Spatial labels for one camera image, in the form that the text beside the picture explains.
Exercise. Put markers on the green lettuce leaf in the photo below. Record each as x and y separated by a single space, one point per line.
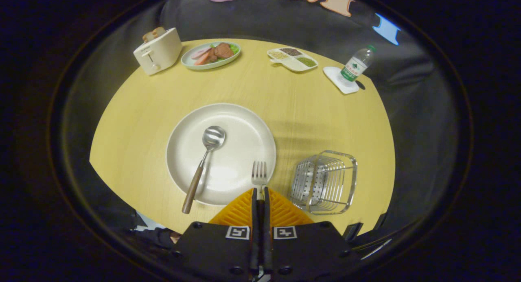
234 49

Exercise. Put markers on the clear green-label water bottle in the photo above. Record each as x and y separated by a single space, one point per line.
355 66

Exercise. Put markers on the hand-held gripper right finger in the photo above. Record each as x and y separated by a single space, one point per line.
267 233

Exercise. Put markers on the toast slices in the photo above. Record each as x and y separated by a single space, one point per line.
154 33

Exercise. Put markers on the pale green oval plate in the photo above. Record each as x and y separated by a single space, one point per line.
189 62

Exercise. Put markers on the large white plate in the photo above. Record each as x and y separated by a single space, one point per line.
240 143

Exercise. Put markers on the white divided grain tray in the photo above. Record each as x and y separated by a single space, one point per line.
294 60

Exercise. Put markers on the brown meat slice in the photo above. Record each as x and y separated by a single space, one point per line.
223 51

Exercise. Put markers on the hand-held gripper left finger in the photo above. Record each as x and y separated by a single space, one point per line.
254 233

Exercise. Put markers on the metal fork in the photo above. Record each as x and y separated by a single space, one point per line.
259 172

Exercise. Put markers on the white square coaster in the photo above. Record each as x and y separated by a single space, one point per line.
331 74

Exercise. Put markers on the pink ham slices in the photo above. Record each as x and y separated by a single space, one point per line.
201 56

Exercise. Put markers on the cream toaster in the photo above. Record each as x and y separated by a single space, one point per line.
160 54

